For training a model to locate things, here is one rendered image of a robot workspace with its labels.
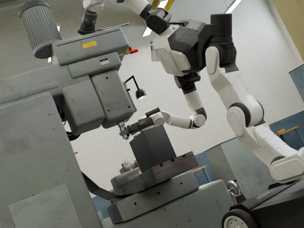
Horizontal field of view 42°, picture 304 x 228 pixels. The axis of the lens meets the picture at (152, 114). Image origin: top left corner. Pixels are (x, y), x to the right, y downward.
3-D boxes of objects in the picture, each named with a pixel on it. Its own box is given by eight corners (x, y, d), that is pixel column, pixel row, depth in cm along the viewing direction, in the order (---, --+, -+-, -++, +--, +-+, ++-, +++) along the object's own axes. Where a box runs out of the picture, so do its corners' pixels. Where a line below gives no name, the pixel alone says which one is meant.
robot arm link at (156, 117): (147, 125, 255) (163, 118, 255) (150, 133, 245) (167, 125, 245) (140, 111, 250) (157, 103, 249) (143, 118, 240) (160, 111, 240)
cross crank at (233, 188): (238, 196, 264) (230, 179, 266) (247, 194, 253) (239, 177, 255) (219, 205, 258) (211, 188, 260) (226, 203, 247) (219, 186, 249)
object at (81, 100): (100, 127, 259) (86, 92, 263) (106, 116, 236) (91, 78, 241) (73, 137, 252) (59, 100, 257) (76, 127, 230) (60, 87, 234)
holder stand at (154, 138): (160, 166, 219) (146, 133, 222) (177, 157, 200) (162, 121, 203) (141, 174, 213) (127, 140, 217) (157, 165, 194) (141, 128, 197)
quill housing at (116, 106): (129, 121, 263) (111, 78, 269) (136, 112, 244) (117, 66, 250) (102, 131, 256) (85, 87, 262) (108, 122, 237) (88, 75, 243)
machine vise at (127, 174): (159, 171, 275) (153, 156, 276) (166, 167, 261) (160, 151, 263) (113, 190, 261) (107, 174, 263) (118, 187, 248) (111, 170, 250)
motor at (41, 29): (64, 54, 264) (47, 12, 270) (66, 40, 246) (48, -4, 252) (34, 62, 257) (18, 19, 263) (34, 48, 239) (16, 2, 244)
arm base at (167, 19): (177, 19, 236) (162, 30, 242) (163, 2, 233) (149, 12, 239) (171, 27, 224) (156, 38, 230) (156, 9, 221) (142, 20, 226)
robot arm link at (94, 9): (102, 20, 254) (106, 3, 248) (86, 18, 248) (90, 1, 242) (94, 11, 261) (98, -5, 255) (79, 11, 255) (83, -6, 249)
